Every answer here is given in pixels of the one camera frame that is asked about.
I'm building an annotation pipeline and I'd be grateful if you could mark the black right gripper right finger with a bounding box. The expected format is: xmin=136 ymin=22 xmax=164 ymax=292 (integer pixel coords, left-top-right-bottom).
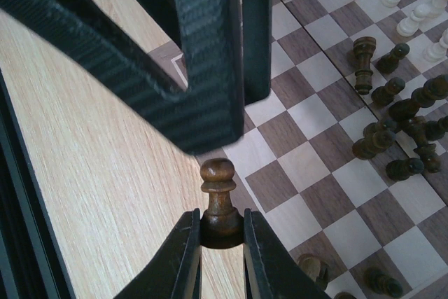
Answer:
xmin=243 ymin=209 xmax=328 ymax=299

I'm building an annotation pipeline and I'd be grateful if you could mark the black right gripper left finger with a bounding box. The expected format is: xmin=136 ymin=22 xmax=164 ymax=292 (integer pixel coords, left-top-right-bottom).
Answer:
xmin=116 ymin=209 xmax=202 ymax=299

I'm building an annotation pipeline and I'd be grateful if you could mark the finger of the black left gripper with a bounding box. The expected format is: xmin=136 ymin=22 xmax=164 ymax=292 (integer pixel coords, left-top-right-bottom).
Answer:
xmin=1 ymin=0 xmax=244 ymax=155
xmin=242 ymin=0 xmax=272 ymax=105

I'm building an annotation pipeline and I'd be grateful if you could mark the dark brown pawn chess piece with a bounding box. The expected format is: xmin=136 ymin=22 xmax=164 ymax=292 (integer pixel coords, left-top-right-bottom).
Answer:
xmin=200 ymin=158 xmax=244 ymax=249

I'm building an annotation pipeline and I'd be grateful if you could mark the dark brown knight chess piece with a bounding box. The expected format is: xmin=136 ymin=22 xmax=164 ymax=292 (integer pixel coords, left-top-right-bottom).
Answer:
xmin=297 ymin=253 xmax=330 ymax=291

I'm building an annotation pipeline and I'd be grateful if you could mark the dark brown king chess piece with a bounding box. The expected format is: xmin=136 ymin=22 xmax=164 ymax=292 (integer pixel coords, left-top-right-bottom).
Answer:
xmin=353 ymin=36 xmax=377 ymax=95

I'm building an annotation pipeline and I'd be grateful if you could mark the wooden chessboard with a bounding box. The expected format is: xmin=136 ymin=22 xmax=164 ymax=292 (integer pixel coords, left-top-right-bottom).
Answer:
xmin=146 ymin=0 xmax=448 ymax=299

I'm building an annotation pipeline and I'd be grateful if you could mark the black aluminium frame rail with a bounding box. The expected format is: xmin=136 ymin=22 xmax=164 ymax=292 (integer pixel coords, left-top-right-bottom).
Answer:
xmin=1 ymin=82 xmax=75 ymax=298

